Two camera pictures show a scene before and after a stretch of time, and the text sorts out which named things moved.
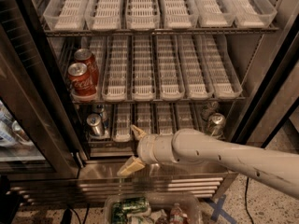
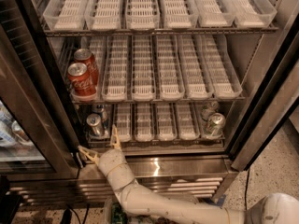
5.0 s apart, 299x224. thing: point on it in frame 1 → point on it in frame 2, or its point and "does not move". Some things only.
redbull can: (95, 124) does not move
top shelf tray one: (66, 11) does not move
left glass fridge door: (36, 134) does not move
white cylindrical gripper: (146, 148) → (111, 161)
